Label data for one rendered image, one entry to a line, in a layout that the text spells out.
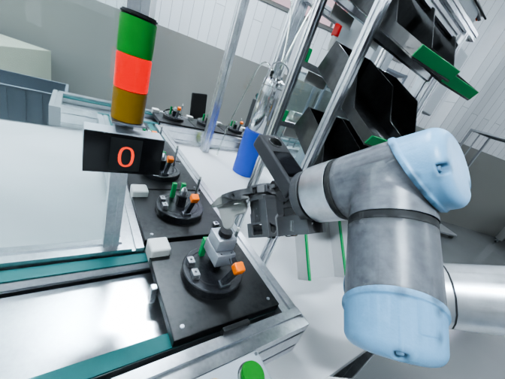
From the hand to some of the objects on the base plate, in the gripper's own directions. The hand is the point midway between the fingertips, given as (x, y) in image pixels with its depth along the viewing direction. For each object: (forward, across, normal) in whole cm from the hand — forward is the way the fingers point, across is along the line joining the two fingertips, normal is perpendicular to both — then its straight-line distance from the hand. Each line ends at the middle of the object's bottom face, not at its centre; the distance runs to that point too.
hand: (234, 201), depth 48 cm
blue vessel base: (+80, +60, +30) cm, 104 cm away
